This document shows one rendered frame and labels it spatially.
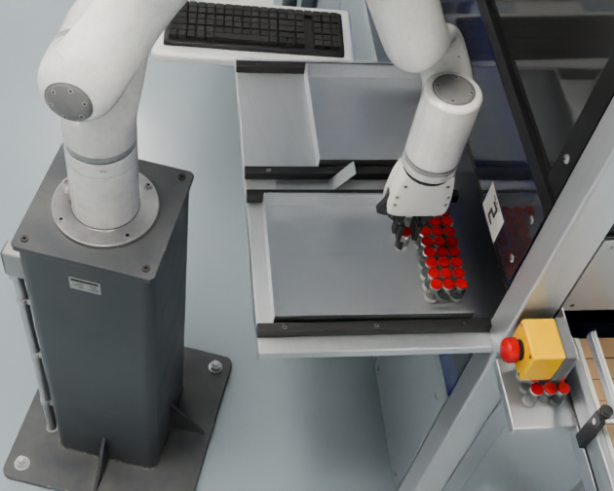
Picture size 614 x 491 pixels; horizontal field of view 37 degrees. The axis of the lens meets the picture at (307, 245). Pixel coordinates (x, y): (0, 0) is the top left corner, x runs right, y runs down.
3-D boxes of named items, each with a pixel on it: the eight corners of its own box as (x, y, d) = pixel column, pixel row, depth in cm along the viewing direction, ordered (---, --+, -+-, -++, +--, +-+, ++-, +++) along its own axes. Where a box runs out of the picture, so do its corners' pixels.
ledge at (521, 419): (569, 360, 157) (573, 356, 156) (591, 430, 150) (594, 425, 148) (492, 362, 155) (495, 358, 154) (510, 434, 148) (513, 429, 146)
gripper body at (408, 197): (457, 143, 142) (440, 189, 151) (393, 142, 140) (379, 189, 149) (466, 180, 138) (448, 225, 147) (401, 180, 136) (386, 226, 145)
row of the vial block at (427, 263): (420, 221, 169) (426, 206, 165) (437, 303, 159) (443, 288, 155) (408, 221, 169) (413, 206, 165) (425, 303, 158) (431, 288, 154)
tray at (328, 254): (441, 205, 172) (445, 193, 169) (469, 323, 157) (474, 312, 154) (261, 205, 167) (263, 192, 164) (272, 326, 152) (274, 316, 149)
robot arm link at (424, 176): (456, 132, 141) (452, 145, 143) (401, 132, 139) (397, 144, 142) (468, 173, 136) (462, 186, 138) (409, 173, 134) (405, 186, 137)
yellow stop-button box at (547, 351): (550, 340, 148) (565, 317, 142) (561, 380, 143) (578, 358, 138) (506, 341, 146) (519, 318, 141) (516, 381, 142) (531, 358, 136)
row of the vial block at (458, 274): (443, 221, 170) (449, 206, 166) (462, 303, 159) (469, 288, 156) (432, 221, 169) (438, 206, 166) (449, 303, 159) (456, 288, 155)
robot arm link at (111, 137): (51, 154, 146) (34, 40, 127) (90, 77, 157) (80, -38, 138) (124, 171, 146) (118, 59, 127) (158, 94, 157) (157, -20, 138)
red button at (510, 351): (518, 345, 144) (525, 331, 141) (523, 367, 142) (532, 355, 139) (495, 345, 144) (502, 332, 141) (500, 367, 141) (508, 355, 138)
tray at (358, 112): (461, 79, 194) (466, 66, 191) (488, 171, 179) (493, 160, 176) (303, 75, 188) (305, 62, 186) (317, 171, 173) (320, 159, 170)
